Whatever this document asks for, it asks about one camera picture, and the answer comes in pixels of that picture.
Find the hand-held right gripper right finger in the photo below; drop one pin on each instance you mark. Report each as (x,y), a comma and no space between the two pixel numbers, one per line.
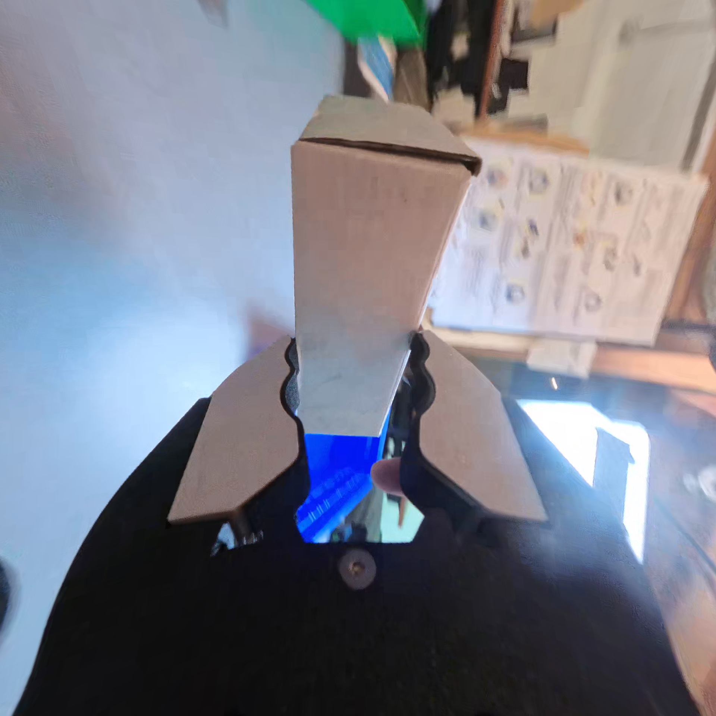
(475,436)

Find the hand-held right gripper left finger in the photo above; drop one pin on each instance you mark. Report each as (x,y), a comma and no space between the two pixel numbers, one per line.
(240,436)

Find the blue plastic bin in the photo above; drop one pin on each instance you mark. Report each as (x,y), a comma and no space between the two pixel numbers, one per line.
(335,481)

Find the white cardboard box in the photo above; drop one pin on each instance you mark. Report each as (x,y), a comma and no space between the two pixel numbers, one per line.
(375,235)

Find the green plastic bin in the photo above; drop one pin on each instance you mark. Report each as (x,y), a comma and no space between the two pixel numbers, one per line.
(369,19)

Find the person's right hand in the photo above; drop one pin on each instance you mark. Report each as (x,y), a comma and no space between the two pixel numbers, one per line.
(387,476)

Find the wooden shelf board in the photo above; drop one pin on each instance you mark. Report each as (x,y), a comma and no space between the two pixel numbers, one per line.
(643,369)

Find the white bulky object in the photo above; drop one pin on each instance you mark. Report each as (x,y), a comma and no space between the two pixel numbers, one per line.
(626,67)

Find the wall of printed paper sheets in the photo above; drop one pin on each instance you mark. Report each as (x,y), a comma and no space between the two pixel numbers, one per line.
(559,240)

